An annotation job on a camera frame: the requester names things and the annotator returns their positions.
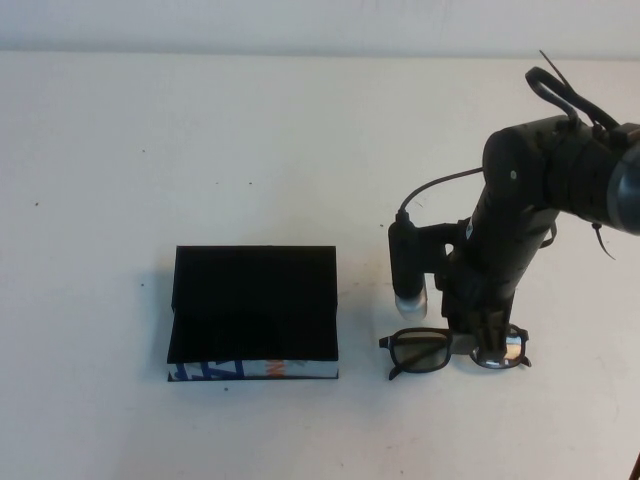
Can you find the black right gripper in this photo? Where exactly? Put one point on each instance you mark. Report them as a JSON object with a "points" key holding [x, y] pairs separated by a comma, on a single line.
{"points": [[470, 295]]}

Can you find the black framed glasses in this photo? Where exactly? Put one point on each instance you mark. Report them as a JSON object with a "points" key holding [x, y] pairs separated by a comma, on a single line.
{"points": [[420, 352]]}

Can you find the black glasses case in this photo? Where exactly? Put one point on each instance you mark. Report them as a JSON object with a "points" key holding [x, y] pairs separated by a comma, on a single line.
{"points": [[250, 300]]}

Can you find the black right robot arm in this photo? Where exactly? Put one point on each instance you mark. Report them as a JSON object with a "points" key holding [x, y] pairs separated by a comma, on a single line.
{"points": [[530, 170]]}

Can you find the black zip tie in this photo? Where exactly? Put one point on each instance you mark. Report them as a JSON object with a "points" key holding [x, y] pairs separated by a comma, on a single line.
{"points": [[602, 242]]}

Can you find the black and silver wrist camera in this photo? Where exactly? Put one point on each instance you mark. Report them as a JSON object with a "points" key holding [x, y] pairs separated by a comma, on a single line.
{"points": [[407, 270]]}

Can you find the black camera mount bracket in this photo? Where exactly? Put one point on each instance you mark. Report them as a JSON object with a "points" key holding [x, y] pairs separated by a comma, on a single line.
{"points": [[442, 240]]}

